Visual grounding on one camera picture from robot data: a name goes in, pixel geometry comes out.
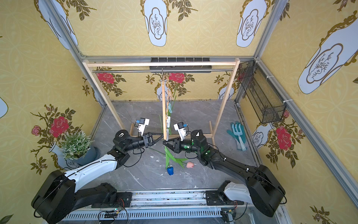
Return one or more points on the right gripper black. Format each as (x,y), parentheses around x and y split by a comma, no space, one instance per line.
(176,144)

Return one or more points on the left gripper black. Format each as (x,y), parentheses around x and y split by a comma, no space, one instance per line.
(149,139)

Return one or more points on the white artificial tulip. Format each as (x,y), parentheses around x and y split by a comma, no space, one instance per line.
(161,122)

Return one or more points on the blue artificial tulip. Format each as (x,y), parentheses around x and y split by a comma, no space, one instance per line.
(169,157)

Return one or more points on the pink artificial tulip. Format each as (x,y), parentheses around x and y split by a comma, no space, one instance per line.
(183,162)

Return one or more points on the curved wooden clip hanger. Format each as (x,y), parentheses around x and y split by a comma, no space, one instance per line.
(166,95)

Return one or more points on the yellow artificial tulip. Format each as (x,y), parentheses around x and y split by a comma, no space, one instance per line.
(173,99)

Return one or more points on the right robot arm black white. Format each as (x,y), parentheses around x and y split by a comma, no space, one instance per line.
(265,191)

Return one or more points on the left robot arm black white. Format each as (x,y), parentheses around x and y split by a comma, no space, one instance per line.
(64,192)

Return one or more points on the white clothes peg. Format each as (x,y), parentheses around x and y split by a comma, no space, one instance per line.
(168,121)

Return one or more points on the light garden hand fork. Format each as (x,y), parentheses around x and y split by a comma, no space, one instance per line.
(238,133)

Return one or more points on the teal garden gloves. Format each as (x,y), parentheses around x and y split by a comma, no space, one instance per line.
(230,132)

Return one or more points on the potted white flower plant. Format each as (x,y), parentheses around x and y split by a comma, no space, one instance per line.
(77,147)

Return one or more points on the metal rack rod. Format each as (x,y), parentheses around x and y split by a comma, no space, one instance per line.
(160,71)

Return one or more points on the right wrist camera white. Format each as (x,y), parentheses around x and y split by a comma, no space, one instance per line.
(182,129)

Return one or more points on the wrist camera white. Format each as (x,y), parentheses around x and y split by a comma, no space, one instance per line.
(141,124)
(182,129)

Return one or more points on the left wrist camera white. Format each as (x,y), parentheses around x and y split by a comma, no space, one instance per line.
(141,124)

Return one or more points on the aluminium rail front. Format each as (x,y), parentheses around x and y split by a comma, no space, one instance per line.
(191,197)

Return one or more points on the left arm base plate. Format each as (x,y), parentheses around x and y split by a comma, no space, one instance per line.
(120,199)

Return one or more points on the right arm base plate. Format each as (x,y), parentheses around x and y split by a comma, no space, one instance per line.
(215,197)

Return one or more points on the black wire mesh basket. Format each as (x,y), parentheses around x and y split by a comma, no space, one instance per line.
(267,104)

